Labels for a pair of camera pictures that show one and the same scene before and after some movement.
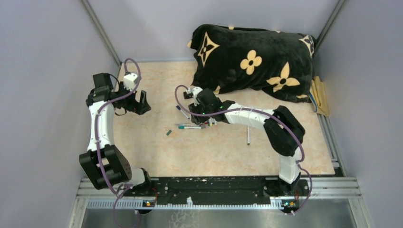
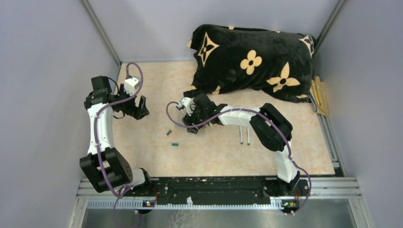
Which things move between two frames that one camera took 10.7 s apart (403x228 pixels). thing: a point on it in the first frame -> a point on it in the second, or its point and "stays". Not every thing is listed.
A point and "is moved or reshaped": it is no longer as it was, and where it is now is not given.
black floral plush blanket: x=228 y=59 stays
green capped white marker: x=190 y=127 is moved or reshaped
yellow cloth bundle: x=317 y=95 stays
